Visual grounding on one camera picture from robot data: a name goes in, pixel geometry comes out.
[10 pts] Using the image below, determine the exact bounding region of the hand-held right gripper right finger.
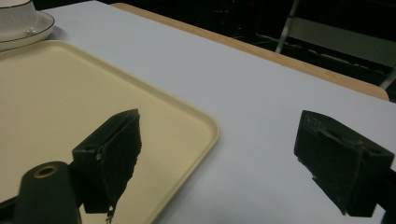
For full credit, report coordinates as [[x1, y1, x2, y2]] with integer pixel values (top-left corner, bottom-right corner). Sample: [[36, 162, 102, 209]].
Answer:
[[293, 109, 396, 218]]

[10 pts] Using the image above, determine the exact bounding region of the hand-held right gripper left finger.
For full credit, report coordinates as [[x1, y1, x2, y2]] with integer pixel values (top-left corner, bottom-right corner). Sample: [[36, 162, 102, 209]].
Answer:
[[71, 108, 143, 224]]

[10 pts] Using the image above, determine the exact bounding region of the cream plastic tray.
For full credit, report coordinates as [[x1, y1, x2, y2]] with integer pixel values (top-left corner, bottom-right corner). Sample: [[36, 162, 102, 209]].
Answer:
[[0, 39, 220, 224]]

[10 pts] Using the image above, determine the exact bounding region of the white gold-rimmed saucer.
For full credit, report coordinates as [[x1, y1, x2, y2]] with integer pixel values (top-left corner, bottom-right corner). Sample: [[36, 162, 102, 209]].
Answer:
[[0, 10, 56, 52]]

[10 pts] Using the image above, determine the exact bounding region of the white cup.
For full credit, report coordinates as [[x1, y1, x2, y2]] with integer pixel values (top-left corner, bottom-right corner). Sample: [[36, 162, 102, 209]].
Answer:
[[0, 0, 37, 33]]

